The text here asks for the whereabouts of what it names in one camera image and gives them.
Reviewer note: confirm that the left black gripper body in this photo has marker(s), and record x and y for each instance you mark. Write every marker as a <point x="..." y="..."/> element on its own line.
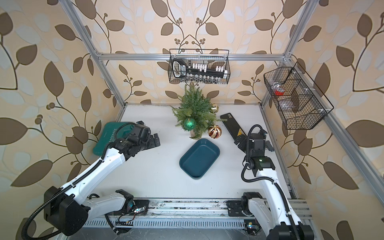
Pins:
<point x="148" y="143"/>

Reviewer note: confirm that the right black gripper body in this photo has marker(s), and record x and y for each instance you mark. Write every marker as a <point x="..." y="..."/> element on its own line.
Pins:
<point x="242" y="145"/>

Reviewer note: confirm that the red gold striped ornament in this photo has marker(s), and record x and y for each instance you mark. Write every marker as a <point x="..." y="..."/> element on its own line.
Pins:
<point x="214" y="132"/>

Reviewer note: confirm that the green glitter bauble ornament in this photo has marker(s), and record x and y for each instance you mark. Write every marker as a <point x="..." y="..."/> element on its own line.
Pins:
<point x="189" y="124"/>

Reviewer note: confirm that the small green christmas tree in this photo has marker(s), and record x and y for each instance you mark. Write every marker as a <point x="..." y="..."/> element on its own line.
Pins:
<point x="196" y="106"/>

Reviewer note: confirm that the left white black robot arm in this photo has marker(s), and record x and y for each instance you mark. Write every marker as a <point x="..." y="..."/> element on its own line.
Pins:
<point x="68" y="208"/>

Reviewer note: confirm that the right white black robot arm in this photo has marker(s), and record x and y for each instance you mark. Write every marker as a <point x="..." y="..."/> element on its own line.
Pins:
<point x="272" y="211"/>

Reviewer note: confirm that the black flat box yellow label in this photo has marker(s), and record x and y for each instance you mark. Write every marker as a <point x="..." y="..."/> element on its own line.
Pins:
<point x="233" y="126"/>

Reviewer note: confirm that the green plastic tool case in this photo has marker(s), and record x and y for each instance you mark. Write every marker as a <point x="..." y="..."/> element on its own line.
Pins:
<point x="110" y="132"/>

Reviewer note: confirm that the red item in basket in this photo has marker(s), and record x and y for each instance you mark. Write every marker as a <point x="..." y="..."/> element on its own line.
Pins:
<point x="278" y="90"/>

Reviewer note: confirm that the teal plastic tray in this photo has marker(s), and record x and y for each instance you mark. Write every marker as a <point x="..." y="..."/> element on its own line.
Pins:
<point x="199" y="158"/>

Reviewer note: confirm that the black socket tool set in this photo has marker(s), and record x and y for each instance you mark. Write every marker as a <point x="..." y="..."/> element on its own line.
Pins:
<point x="182" y="69"/>

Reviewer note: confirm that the small grey metal bracket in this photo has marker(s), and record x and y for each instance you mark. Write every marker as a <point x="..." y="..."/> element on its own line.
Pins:
<point x="269" y="146"/>

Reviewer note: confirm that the right black wire basket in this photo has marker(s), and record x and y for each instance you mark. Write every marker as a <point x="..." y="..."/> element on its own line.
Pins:
<point x="304" y="104"/>

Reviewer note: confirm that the black wire basket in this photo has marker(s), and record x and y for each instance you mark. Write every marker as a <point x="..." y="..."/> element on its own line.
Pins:
<point x="304" y="104"/>
<point x="198" y="54"/>

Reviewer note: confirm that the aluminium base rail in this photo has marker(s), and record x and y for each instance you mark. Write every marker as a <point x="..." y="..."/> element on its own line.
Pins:
<point x="172" y="213"/>

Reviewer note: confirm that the back black wire basket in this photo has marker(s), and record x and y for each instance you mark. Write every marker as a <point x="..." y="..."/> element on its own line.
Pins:
<point x="198" y="54"/>

